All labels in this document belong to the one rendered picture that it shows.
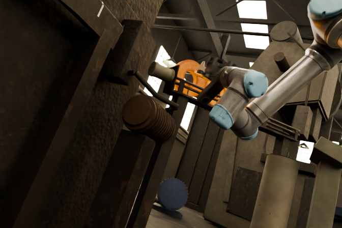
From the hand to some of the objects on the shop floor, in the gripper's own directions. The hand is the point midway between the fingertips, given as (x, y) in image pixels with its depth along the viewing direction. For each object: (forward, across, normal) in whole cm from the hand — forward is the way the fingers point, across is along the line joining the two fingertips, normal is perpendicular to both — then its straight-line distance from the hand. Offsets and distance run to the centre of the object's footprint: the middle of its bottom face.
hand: (196, 74), depth 110 cm
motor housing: (-21, +11, +68) cm, 72 cm away
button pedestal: (-48, -52, +59) cm, 92 cm away
